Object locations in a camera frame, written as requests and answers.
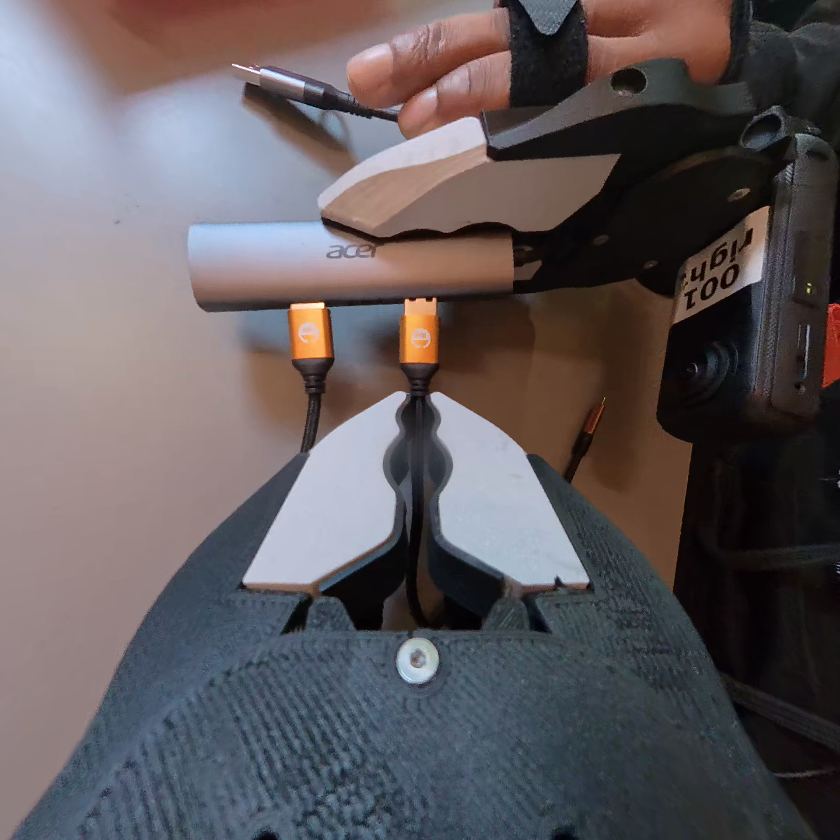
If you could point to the person's right hand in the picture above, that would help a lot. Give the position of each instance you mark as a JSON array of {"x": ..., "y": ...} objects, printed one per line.
[{"x": 446, "y": 72}]

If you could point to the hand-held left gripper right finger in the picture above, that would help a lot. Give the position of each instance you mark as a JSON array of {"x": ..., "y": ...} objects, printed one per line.
[{"x": 505, "y": 512}]

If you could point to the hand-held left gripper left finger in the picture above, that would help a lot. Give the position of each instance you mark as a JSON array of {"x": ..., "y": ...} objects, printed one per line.
[{"x": 321, "y": 512}]

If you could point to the grey slim USB hub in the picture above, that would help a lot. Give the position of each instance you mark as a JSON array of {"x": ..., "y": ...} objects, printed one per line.
[{"x": 262, "y": 269}]

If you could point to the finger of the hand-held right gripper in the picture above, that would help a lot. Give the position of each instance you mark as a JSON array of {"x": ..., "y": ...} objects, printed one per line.
[
  {"x": 459, "y": 190},
  {"x": 525, "y": 275}
]

